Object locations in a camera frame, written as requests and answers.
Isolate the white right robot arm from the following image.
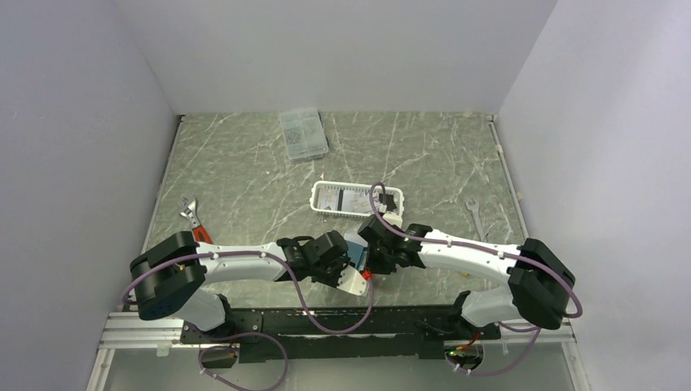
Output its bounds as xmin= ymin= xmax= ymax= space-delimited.
xmin=358 ymin=215 xmax=575 ymax=338

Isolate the chrome open-end wrench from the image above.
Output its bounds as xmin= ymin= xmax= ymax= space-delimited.
xmin=465 ymin=199 xmax=486 ymax=242

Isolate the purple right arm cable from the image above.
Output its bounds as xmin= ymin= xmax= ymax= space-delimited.
xmin=368 ymin=182 xmax=584 ymax=320

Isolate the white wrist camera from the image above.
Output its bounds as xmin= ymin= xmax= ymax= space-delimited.
xmin=337 ymin=266 xmax=369 ymax=297
xmin=381 ymin=212 xmax=403 ymax=229

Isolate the white plastic basket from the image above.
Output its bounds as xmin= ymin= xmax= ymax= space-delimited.
xmin=309 ymin=180 xmax=405 ymax=220

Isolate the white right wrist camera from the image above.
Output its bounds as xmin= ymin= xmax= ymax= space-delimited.
xmin=381 ymin=212 xmax=403 ymax=229

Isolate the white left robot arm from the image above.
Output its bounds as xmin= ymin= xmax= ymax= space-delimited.
xmin=126 ymin=231 xmax=368 ymax=342

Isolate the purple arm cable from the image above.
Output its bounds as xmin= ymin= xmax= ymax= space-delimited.
xmin=368 ymin=182 xmax=584 ymax=320
xmin=119 ymin=250 xmax=376 ymax=389

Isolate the blue card holder wallet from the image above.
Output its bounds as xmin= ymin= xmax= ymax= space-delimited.
xmin=343 ymin=227 xmax=368 ymax=272

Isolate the orange utility knife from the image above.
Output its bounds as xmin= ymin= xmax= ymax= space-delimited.
xmin=178 ymin=195 xmax=213 ymax=244

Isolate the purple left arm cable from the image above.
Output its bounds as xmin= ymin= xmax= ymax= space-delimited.
xmin=119 ymin=250 xmax=376 ymax=389

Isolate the clear plastic screw box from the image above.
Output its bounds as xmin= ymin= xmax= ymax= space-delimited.
xmin=279 ymin=108 xmax=329 ymax=163

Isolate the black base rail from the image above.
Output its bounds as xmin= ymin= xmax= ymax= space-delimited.
xmin=179 ymin=305 xmax=502 ymax=363

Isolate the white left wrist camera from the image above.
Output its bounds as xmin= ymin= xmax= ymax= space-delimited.
xmin=337 ymin=266 xmax=369 ymax=297

